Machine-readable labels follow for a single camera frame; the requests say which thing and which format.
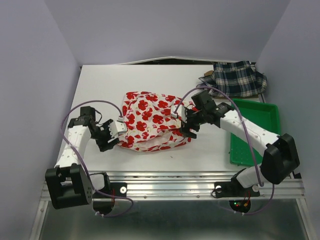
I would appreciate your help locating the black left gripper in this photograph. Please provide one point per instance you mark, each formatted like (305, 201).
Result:
(104, 145)

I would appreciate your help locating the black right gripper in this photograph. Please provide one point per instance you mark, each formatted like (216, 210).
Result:
(185, 129)

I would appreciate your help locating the white red floral skirt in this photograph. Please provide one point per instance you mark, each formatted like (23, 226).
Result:
(150, 126)

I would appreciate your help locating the brown pleated skirt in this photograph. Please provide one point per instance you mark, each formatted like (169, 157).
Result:
(208, 73)

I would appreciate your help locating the navy plaid skirt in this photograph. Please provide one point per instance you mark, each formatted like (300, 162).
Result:
(235, 80)

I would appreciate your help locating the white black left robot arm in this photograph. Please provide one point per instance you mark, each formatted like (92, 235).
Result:
(68, 181)

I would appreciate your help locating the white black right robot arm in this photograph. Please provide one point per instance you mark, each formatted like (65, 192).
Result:
(279, 152)

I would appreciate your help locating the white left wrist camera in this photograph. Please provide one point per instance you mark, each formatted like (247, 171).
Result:
(117, 128)

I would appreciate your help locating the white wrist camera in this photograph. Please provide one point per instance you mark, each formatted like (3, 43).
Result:
(117, 128)
(179, 113)

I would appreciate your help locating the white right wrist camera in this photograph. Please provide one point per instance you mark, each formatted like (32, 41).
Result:
(179, 113)

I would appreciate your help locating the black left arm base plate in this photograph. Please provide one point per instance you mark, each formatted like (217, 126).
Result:
(112, 190)

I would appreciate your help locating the aluminium frame rail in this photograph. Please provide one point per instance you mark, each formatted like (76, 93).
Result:
(193, 185)

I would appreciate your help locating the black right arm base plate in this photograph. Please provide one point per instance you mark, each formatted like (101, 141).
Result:
(232, 189)

